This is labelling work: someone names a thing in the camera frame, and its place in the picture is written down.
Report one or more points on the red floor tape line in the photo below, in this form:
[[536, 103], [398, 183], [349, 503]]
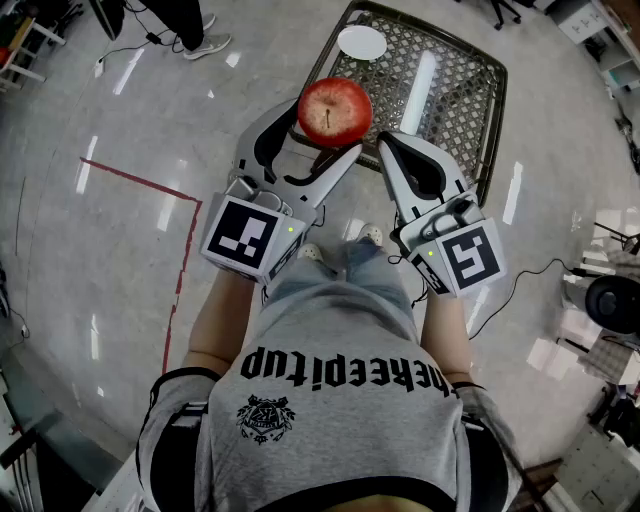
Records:
[[185, 255]]

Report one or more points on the person's left forearm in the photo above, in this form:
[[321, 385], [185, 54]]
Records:
[[220, 325]]

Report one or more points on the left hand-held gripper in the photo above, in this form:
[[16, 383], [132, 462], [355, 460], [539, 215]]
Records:
[[240, 235]]

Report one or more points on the person's white left shoe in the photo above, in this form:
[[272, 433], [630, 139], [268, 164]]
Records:
[[310, 251]]

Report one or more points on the black tripod stand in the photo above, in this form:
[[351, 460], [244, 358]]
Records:
[[617, 232]]

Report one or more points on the person's right forearm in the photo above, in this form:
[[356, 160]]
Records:
[[445, 335]]

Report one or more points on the white shelf unit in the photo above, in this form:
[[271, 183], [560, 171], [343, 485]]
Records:
[[615, 55]]

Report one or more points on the red apple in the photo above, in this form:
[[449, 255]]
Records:
[[335, 112]]

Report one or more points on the dark wicker glass-top table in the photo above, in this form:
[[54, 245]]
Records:
[[450, 100]]

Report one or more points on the blue jeans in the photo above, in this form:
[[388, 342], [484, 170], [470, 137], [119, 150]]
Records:
[[310, 280]]

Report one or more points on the black round stool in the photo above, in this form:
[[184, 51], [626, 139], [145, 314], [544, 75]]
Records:
[[612, 302]]

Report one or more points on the person's white right shoe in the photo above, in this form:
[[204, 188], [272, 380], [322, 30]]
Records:
[[371, 233]]

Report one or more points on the person's white shoe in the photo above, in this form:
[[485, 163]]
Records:
[[310, 251], [371, 233]]

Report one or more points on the white round plate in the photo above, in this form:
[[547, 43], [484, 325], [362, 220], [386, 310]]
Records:
[[362, 42]]

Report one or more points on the white wooden rack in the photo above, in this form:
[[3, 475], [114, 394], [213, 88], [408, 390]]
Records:
[[22, 55]]

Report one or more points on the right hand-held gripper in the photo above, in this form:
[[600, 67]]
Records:
[[470, 255]]

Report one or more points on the black office chair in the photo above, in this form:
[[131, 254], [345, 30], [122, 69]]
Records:
[[502, 12]]

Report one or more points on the grey printed T-shirt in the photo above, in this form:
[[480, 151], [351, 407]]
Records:
[[325, 425]]

